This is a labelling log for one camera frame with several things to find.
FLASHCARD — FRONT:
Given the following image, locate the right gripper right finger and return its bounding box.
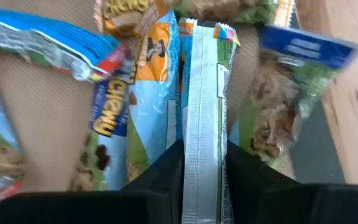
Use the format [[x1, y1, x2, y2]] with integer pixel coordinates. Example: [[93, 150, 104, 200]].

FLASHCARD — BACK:
[[227, 141, 358, 224]]

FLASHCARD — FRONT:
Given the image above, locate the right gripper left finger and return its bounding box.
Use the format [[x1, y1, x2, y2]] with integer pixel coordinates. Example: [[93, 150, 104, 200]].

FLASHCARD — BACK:
[[0, 139, 186, 224]]

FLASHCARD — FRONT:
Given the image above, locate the navy and green granola bar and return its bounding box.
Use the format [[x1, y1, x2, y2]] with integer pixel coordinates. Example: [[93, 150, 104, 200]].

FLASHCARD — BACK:
[[228, 24, 358, 164], [68, 76, 132, 191]]

